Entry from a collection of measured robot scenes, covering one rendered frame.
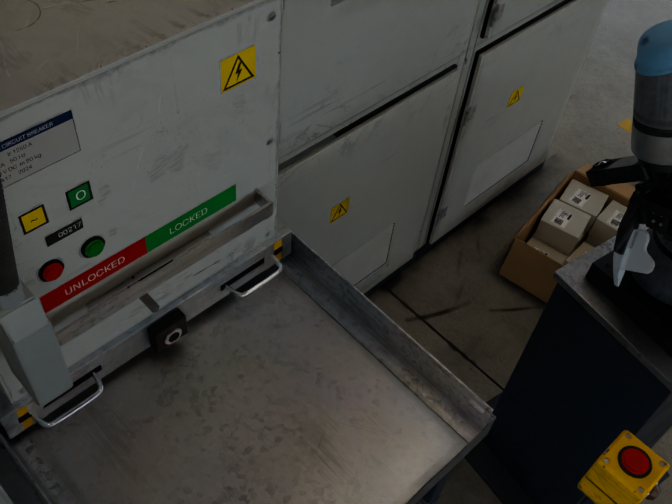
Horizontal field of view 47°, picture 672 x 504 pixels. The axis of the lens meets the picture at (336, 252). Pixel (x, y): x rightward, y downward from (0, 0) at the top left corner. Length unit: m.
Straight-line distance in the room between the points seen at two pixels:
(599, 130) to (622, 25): 0.78
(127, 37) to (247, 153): 0.28
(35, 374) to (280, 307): 0.50
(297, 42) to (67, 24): 0.55
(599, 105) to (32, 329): 2.74
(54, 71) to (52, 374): 0.35
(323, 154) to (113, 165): 0.77
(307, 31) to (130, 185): 0.54
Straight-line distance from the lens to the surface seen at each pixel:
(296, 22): 1.38
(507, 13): 1.99
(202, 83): 0.99
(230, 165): 1.11
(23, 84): 0.88
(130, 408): 1.24
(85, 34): 0.94
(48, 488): 1.20
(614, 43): 3.71
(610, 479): 1.23
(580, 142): 3.11
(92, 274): 1.08
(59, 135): 0.90
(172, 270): 1.11
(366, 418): 1.22
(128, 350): 1.23
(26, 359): 0.93
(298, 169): 1.63
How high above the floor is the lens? 1.92
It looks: 50 degrees down
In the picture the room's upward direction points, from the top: 7 degrees clockwise
